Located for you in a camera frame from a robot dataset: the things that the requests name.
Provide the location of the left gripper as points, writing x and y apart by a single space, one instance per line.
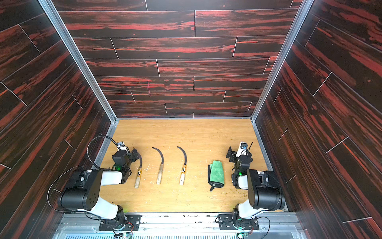
133 159

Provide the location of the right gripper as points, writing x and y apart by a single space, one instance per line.
232 154

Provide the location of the green and black rag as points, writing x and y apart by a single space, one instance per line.
216 175

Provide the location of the small sickle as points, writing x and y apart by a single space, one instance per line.
161 168
184 168
139 172

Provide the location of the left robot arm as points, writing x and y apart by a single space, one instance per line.
82 192

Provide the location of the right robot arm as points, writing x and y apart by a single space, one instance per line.
264 192

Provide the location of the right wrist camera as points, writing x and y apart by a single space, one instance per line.
242 150

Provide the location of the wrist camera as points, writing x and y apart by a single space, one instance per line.
242 150
122 146

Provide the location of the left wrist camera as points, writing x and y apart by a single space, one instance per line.
122 146

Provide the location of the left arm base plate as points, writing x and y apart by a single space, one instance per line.
129 222

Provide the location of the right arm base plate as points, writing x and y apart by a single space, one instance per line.
233 222

